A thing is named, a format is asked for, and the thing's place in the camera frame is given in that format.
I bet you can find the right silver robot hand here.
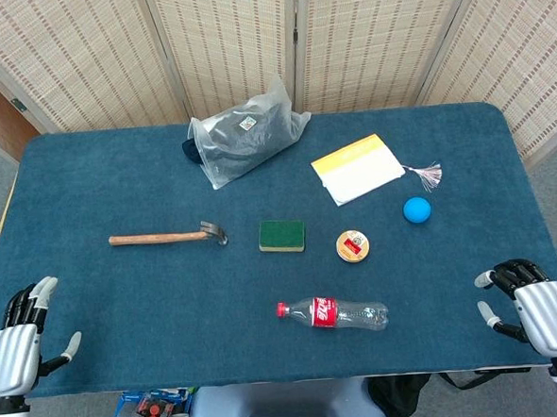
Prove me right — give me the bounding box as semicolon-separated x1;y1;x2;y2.
473;256;557;365

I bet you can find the plastic bag of parts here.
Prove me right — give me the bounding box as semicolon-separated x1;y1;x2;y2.
102;386;196;417

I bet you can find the woven folding screen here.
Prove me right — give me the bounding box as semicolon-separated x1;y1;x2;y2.
0;0;557;197

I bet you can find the yellow and white booklet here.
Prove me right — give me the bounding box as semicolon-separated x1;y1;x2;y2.
308;131;408;209

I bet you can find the wooden handle claw hammer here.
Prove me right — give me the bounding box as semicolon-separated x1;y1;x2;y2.
107;218;229;255

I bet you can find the blue table cloth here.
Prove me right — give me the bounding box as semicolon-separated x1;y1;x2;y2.
0;97;557;401

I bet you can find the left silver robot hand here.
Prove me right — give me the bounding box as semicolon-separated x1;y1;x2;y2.
0;274;87;399

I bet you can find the green scouring sponge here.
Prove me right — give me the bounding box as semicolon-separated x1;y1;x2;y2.
257;217;308;256

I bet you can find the pink white tassel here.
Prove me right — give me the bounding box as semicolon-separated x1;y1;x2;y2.
400;160;445;195

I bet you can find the clear plastic cola bottle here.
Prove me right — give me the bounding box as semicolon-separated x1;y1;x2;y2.
276;292;391;338

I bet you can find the black bag with strap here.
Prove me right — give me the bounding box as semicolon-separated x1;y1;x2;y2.
366;365;538;417

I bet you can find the clear bag with dark cloth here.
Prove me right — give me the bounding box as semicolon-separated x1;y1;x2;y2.
177;72;316;192

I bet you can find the blue ball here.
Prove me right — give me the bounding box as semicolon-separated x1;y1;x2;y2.
401;194;433;225

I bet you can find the round yellow tin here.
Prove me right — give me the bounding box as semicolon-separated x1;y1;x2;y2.
335;227;372;264

